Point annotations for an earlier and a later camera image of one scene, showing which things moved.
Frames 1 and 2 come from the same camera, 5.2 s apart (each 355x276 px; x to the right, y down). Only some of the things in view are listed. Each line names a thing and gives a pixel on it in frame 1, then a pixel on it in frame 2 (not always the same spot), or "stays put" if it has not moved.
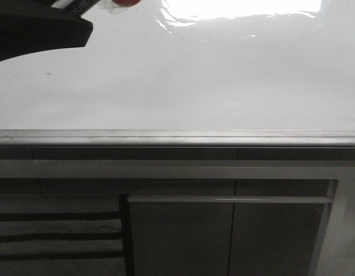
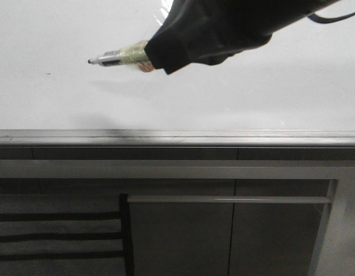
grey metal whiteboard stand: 340,254 stays put
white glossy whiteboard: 192,73 stays put
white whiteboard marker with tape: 86,8 → 133,53
